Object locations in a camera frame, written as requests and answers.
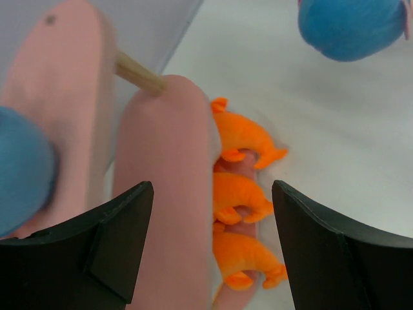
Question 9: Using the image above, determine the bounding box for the orange plush toy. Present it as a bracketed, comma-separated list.
[213, 172, 274, 225]
[210, 98, 288, 170]
[212, 222, 288, 291]

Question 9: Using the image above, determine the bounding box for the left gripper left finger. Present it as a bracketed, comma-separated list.
[1, 181, 154, 310]

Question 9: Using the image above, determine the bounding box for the boy plush black hair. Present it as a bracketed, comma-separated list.
[1, 107, 57, 237]

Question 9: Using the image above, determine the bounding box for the orange plush toy right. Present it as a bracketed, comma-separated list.
[210, 98, 288, 170]

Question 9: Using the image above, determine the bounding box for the orange plush toy left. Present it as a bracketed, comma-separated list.
[212, 222, 288, 291]

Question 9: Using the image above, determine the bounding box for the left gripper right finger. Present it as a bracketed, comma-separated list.
[272, 180, 412, 310]

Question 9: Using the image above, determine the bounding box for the pink two-tier wooden shelf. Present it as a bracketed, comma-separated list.
[1, 1, 255, 309]

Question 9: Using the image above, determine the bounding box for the orange plush toy middle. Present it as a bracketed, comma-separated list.
[213, 172, 274, 225]

